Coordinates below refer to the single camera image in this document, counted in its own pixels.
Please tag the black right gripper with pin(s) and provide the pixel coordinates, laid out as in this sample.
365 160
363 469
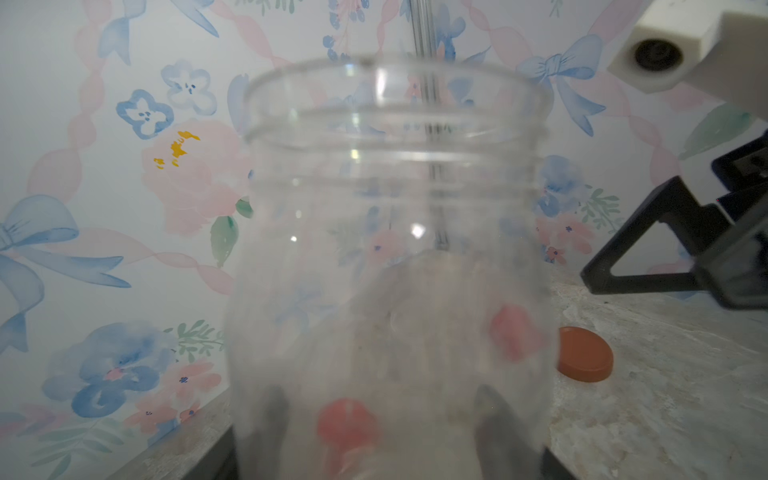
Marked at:
655 249

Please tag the clear jar with peanuts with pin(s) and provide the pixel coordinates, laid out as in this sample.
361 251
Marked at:
392 219

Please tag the orange jar lid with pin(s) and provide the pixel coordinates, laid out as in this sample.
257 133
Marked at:
584 356

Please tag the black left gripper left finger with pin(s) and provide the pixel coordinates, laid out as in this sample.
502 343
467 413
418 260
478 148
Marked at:
254 457

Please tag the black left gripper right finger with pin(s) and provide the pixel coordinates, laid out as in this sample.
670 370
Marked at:
502 443

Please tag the red jar lid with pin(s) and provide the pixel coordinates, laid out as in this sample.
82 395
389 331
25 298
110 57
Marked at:
348 430
514 334

